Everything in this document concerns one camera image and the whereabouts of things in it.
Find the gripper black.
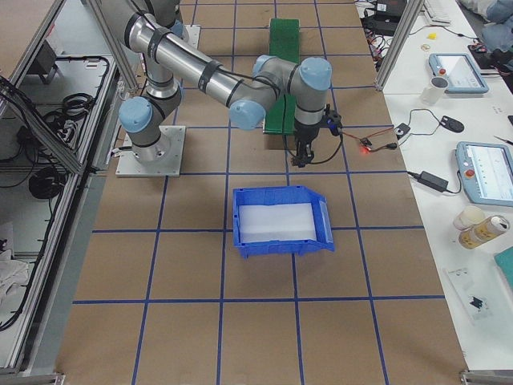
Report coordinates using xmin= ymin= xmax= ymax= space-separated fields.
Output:
xmin=292 ymin=124 xmax=320 ymax=168

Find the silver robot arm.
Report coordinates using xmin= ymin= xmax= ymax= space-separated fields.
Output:
xmin=103 ymin=1 xmax=341 ymax=168

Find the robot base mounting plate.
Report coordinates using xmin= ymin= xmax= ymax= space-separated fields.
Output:
xmin=115 ymin=125 xmax=186 ymax=177

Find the blue storage bin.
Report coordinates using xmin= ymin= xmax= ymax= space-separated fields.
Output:
xmin=232 ymin=185 xmax=335 ymax=258

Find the white foam sheet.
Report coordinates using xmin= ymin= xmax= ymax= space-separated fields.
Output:
xmin=238 ymin=203 xmax=317 ymax=243

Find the green conveyor belt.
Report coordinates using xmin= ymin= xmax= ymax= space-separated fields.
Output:
xmin=264 ymin=18 xmax=300 ymax=136

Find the white mug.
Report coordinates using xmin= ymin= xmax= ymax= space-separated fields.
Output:
xmin=420 ymin=76 xmax=449 ymax=105

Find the black computer mouse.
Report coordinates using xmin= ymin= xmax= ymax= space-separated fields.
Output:
xmin=440 ymin=115 xmax=465 ymax=133

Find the black power adapter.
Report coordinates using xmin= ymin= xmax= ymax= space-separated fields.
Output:
xmin=417 ymin=171 xmax=448 ymax=193

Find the blue teach pendant upper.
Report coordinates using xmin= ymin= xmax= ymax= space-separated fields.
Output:
xmin=428 ymin=53 xmax=489 ymax=95

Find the blue teach pendant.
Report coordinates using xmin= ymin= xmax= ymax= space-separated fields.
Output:
xmin=428 ymin=53 xmax=489 ymax=95
xmin=455 ymin=141 xmax=512 ymax=207

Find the beige cup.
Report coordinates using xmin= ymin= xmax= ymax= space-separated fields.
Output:
xmin=453 ymin=205 xmax=486 ymax=230

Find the blue teach pendant lower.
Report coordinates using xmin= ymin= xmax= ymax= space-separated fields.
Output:
xmin=455 ymin=141 xmax=512 ymax=207

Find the yellow drink can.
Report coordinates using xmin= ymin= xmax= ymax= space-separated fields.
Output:
xmin=458 ymin=215 xmax=510 ymax=249

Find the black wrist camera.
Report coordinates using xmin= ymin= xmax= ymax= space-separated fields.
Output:
xmin=322 ymin=103 xmax=342 ymax=136

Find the red black power cable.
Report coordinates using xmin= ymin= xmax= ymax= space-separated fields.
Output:
xmin=340 ymin=124 xmax=398 ymax=156

